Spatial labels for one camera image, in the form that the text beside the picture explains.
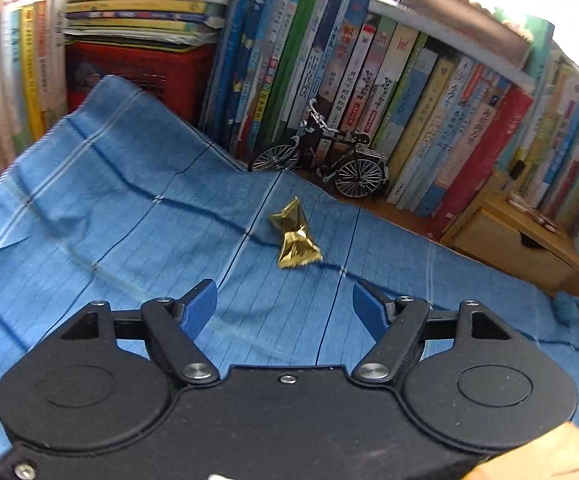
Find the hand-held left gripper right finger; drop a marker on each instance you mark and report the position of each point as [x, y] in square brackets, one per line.
[372, 310]

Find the row of upright books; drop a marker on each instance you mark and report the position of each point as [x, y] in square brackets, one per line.
[569, 135]
[369, 85]
[9, 85]

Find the grey flat book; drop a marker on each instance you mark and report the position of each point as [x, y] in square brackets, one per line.
[464, 25]

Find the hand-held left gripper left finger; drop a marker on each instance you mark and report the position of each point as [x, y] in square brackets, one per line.
[199, 310]

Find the blue checked cloth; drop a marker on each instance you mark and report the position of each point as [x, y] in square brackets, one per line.
[119, 210]

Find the red plastic crate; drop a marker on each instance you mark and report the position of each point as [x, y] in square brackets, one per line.
[139, 72]

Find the light wooden board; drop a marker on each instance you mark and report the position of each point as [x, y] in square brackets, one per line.
[544, 457]

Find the pens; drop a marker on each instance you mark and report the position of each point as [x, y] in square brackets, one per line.
[534, 214]

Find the stack of flat books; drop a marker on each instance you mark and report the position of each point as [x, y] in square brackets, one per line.
[144, 10]

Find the wooden shelf with drawers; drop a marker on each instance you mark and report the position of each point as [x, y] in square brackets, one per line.
[509, 250]

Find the small gold candy wrapper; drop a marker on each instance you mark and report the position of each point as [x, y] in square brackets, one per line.
[297, 250]

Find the black model bicycle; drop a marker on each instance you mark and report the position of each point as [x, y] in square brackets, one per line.
[359, 175]

